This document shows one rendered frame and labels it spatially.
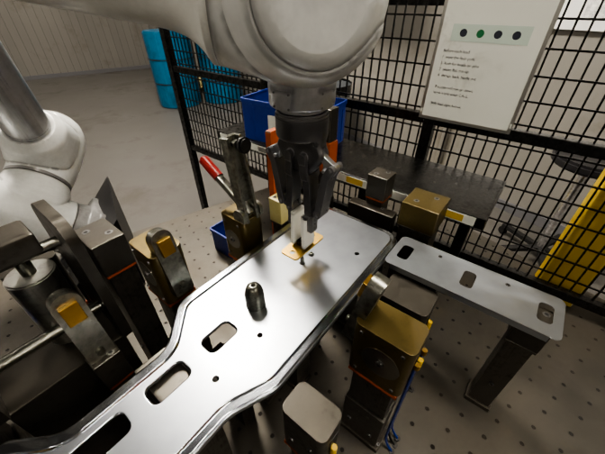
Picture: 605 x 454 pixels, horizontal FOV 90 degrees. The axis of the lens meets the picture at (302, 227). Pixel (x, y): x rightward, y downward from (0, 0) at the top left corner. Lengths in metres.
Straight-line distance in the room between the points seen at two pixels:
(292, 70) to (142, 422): 0.42
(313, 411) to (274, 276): 0.24
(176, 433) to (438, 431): 0.53
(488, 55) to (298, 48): 0.74
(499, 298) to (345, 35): 0.53
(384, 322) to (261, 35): 0.38
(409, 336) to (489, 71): 0.65
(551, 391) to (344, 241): 0.59
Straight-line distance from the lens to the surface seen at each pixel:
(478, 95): 0.91
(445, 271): 0.63
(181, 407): 0.47
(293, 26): 0.18
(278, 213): 0.66
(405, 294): 0.59
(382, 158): 0.95
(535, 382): 0.95
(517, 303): 0.64
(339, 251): 0.62
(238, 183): 0.58
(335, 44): 0.19
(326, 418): 0.45
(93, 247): 0.54
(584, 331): 1.14
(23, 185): 1.06
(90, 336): 0.54
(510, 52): 0.89
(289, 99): 0.40
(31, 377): 0.63
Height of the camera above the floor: 1.41
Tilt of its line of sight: 37 degrees down
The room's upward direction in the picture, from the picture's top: straight up
